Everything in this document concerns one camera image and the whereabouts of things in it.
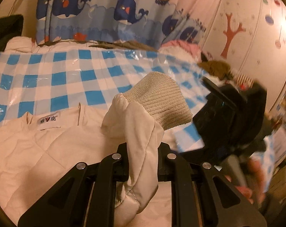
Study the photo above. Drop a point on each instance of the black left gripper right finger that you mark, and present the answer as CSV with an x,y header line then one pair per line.
x,y
202,196

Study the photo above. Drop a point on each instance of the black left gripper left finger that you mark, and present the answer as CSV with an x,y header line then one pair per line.
x,y
84,196

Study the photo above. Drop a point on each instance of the cream quilted down jacket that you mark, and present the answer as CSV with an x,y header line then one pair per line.
x,y
35,152

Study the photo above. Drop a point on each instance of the pink clothes by curtain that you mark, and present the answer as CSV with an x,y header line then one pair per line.
x,y
182,50

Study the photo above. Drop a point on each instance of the person right hand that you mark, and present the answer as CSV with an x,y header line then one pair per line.
x,y
247,177

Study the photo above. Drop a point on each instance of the brown garment at right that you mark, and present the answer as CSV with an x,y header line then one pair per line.
x,y
219,69

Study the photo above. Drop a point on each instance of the whale print curtain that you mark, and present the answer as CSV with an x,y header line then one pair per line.
x,y
150,22

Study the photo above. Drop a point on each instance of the blue white checkered plastic bag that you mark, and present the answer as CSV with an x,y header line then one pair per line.
x,y
47,82

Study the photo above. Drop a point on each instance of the black garment pile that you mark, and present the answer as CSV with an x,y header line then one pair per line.
x,y
10,27

